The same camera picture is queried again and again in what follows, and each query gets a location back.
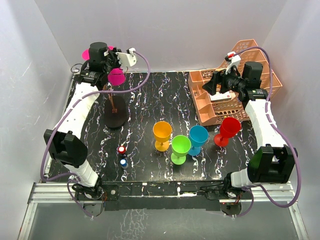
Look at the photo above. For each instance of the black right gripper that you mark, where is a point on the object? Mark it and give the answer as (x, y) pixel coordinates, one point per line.
(218, 77)

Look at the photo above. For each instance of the pink wine glass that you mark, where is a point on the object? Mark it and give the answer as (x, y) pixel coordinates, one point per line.
(85, 55)
(116, 77)

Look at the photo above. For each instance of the white red box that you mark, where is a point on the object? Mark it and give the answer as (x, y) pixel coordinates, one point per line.
(222, 97)

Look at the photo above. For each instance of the peach plastic file organizer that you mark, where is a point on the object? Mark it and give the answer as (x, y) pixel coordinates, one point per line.
(209, 113)

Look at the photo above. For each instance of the orange wine glass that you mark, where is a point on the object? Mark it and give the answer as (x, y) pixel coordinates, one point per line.
(162, 131)

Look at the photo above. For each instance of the copper wire wine glass rack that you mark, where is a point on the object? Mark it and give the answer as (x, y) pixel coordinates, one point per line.
(115, 109)

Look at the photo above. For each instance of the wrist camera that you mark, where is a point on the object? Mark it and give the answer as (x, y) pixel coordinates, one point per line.
(127, 59)
(233, 60)

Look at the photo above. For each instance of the green wine glass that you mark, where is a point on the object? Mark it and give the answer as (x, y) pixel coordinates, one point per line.
(180, 146)

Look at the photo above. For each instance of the red wine glass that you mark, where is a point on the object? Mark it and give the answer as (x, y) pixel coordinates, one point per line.
(229, 128)

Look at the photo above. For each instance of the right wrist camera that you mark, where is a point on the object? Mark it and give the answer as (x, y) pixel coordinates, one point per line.
(233, 60)

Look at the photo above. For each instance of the blue wine glass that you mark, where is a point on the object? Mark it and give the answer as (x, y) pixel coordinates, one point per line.
(198, 136)

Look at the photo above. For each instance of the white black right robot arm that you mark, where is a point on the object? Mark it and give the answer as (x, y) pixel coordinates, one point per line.
(273, 161)

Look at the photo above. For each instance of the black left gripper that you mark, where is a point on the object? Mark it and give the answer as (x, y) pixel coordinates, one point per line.
(112, 53)

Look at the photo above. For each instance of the aluminium base frame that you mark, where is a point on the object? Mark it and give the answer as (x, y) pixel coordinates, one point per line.
(175, 210)

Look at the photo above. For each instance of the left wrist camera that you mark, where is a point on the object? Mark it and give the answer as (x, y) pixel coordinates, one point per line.
(127, 59)

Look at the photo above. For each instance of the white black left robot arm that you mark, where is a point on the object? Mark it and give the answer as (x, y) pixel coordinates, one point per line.
(63, 143)

